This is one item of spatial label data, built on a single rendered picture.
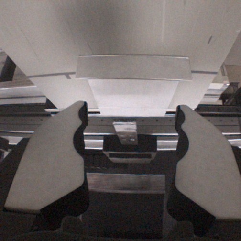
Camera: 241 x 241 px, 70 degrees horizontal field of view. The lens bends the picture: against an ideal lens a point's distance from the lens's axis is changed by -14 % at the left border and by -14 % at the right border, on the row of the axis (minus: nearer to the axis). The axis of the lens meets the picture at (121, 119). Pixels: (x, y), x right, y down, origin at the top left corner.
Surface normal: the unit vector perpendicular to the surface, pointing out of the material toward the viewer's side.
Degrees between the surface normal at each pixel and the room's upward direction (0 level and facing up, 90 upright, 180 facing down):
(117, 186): 90
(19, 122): 90
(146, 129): 90
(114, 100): 0
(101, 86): 0
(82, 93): 0
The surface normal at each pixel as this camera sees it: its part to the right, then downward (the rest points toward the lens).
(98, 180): -0.10, -0.33
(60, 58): -0.04, 0.94
